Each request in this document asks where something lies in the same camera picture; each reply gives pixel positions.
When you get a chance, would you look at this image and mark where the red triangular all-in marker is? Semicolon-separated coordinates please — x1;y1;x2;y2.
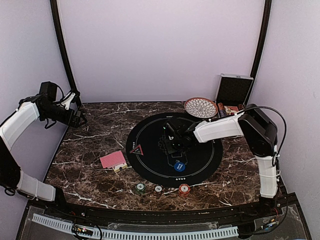
129;144;144;156

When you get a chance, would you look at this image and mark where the red poker chip stack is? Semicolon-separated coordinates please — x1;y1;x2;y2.
178;183;191;197

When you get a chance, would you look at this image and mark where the orange black poker chip stack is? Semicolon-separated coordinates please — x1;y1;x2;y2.
153;185;163;194

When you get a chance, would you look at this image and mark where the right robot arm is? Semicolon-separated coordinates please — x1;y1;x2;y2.
163;104;283;217

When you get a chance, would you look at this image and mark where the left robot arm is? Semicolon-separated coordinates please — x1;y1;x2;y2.
0;81;87;218

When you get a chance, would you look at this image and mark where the blue small blind button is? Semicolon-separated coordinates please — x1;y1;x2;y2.
174;162;186;172

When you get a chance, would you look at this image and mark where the round black poker mat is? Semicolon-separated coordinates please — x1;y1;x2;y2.
126;112;223;188

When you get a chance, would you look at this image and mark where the patterned ceramic plate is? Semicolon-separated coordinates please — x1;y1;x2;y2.
184;97;218;119

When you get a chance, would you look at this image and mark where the red-backed playing card deck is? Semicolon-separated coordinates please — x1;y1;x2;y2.
100;151;126;169

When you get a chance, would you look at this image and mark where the green poker chip stack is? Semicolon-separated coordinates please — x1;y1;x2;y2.
135;182;146;195

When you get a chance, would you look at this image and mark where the yellow playing card box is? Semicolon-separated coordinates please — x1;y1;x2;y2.
112;163;128;173

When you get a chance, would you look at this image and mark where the aluminium poker chip case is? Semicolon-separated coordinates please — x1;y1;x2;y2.
214;73;254;118

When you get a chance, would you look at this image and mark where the white slotted cable duct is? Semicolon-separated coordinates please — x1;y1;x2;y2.
31;213;239;240

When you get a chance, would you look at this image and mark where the left black frame post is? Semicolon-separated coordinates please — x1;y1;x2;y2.
49;0;79;93

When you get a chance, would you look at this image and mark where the black frame post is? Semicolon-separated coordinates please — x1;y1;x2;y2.
49;0;79;93
250;0;272;79

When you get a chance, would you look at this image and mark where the right black frame post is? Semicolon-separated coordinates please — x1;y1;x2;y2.
250;0;272;79

